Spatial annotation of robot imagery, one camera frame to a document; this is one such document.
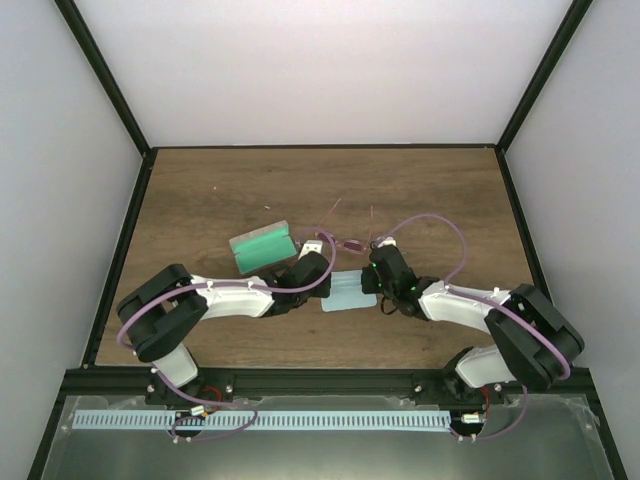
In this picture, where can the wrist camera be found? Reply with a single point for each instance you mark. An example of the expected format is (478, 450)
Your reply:
(388, 241)
(311, 246)

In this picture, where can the clear plastic sheet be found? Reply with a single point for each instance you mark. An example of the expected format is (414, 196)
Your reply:
(535, 437)

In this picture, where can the black aluminium frame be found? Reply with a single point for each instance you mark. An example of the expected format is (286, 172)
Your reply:
(349, 352)

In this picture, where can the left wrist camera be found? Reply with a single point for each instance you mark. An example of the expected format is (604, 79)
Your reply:
(311, 246)

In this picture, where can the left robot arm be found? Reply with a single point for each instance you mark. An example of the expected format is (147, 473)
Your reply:
(159, 315)

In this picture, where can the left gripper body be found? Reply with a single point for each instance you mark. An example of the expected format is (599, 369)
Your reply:
(320, 292)

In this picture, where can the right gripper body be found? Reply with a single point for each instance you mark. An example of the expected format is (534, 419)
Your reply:
(370, 287)

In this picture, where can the light blue cleaning cloth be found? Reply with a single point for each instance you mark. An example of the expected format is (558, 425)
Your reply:
(346, 293)

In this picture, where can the light blue slotted cable duct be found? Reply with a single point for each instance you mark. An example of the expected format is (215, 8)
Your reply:
(420, 421)

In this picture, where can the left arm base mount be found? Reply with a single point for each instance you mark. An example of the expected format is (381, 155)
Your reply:
(207, 385)

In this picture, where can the grey glasses case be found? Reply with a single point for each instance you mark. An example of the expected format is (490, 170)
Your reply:
(263, 247)

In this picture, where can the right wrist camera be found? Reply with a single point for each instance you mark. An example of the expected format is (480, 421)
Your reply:
(388, 241)

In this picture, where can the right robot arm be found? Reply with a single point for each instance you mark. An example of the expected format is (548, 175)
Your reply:
(534, 344)

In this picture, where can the pink sunglasses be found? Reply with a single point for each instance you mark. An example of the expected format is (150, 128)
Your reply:
(349, 234)

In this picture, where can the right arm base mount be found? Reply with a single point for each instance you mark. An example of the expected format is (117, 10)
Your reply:
(445, 389)

